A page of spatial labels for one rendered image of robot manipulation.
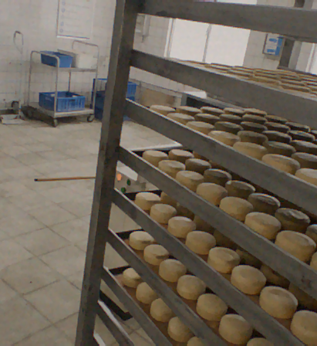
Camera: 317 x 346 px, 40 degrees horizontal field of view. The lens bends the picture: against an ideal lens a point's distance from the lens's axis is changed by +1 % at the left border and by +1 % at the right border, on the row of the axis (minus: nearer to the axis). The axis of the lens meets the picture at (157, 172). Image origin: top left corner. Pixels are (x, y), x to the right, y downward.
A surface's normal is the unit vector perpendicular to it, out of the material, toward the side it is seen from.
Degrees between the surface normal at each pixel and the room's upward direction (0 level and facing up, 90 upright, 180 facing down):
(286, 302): 0
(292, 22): 90
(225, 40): 90
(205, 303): 0
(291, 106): 90
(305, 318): 0
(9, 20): 90
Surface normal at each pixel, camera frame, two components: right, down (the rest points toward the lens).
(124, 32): 0.55, 0.36
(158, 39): -0.65, 0.15
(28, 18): 0.75, 0.33
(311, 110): -0.82, 0.06
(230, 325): 0.16, -0.93
